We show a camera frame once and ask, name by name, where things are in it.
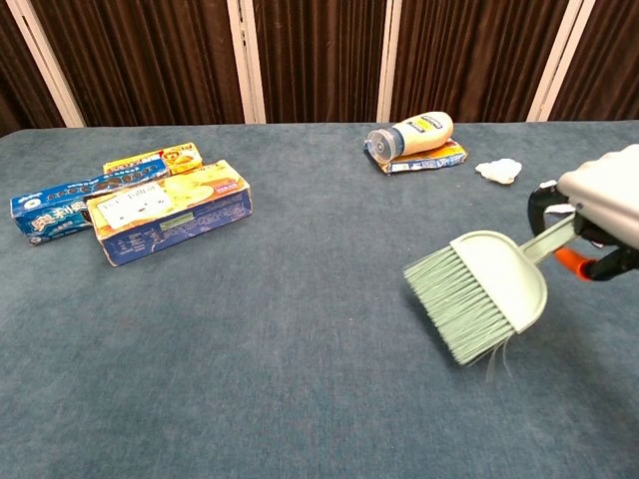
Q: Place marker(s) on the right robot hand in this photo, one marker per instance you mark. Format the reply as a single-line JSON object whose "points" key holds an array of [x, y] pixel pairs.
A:
{"points": [[609, 194]]}

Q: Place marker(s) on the green hand broom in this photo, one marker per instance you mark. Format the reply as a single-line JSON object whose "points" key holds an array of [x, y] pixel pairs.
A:
{"points": [[499, 279]]}

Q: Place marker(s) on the crumpled white paper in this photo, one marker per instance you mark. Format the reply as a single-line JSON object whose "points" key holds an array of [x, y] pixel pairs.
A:
{"points": [[499, 170]]}

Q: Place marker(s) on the mayonnaise squeeze bottle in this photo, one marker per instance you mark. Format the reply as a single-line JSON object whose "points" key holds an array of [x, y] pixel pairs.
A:
{"points": [[419, 135]]}

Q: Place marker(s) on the blue felt table mat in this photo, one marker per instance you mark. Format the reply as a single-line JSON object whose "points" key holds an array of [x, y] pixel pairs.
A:
{"points": [[274, 349]]}

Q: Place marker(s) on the yellow curry box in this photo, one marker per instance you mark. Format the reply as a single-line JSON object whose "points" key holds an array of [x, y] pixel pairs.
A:
{"points": [[185, 157]]}

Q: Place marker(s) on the large yellow blue cracker box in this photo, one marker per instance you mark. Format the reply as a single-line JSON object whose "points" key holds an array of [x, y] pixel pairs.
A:
{"points": [[175, 219]]}

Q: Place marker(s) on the blue Oreo cookie box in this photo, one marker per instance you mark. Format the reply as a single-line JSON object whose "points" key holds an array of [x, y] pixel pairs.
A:
{"points": [[50, 209]]}

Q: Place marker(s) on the brown folding screen white frame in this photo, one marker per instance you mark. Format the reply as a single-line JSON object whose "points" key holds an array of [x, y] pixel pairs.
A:
{"points": [[165, 55]]}

